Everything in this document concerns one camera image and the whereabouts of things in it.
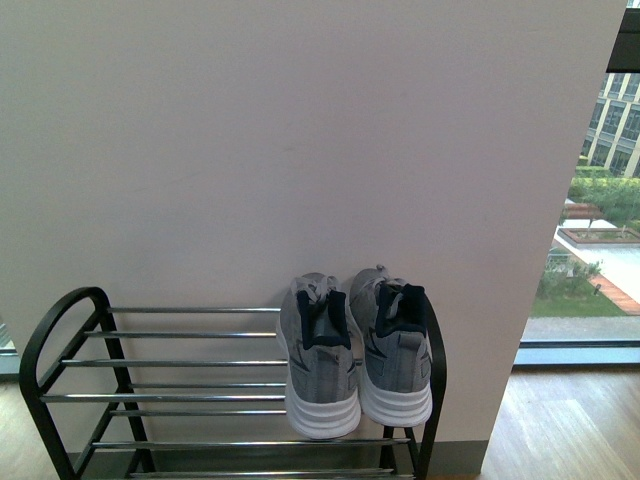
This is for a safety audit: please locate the black metal shoe rack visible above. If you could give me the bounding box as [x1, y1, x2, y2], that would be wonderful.
[19, 287, 439, 479]

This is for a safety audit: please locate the grey knit sneaker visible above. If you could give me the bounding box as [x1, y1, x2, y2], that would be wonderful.
[276, 273, 361, 439]
[349, 265, 435, 427]

